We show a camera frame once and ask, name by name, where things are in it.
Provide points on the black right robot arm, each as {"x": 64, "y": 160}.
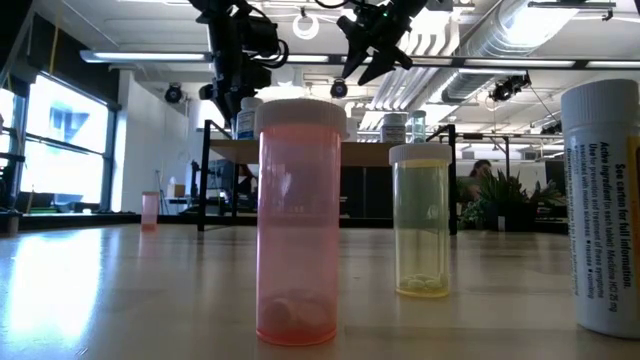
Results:
{"x": 440, "y": 4}

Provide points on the teal pill vial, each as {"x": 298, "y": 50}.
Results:
{"x": 418, "y": 129}

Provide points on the yellow pill vial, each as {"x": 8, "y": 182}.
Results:
{"x": 420, "y": 225}

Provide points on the black table frame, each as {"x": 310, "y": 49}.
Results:
{"x": 175, "y": 219}

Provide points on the person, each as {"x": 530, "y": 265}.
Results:
{"x": 481, "y": 169}

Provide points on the cardboard box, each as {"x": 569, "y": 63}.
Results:
{"x": 176, "y": 191}

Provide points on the pink pill vial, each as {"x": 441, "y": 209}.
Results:
{"x": 297, "y": 225}
{"x": 150, "y": 210}

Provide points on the wooden shelf black frame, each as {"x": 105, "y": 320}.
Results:
{"x": 370, "y": 154}

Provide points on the green potted plant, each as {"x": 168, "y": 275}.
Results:
{"x": 505, "y": 200}

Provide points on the white bottle blue label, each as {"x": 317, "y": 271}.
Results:
{"x": 246, "y": 125}

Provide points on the large window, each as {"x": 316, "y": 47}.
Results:
{"x": 65, "y": 165}

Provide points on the white bottle yellow label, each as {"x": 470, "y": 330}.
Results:
{"x": 600, "y": 200}

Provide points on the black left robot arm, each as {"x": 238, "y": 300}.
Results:
{"x": 220, "y": 5}

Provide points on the silver ceiling duct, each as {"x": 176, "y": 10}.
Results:
{"x": 465, "y": 82}

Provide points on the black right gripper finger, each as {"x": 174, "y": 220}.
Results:
{"x": 387, "y": 57}
{"x": 356, "y": 42}

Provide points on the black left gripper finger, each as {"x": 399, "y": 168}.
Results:
{"x": 231, "y": 107}
{"x": 260, "y": 75}

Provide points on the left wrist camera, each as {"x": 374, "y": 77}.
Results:
{"x": 262, "y": 36}

